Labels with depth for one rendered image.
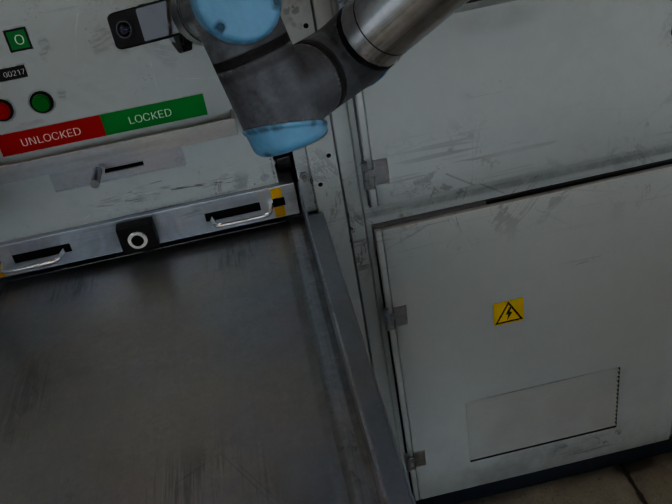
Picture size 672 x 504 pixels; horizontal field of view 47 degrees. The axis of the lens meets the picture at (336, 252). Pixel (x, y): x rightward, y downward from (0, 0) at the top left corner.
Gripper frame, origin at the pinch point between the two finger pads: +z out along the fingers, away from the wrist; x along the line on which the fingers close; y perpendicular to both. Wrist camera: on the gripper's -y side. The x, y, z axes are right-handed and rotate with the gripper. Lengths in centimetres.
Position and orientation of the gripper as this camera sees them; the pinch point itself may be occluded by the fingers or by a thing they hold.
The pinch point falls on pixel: (164, 22)
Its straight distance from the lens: 117.7
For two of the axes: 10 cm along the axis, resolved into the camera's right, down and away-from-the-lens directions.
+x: -2.5, -9.1, -3.2
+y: 9.0, -3.4, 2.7
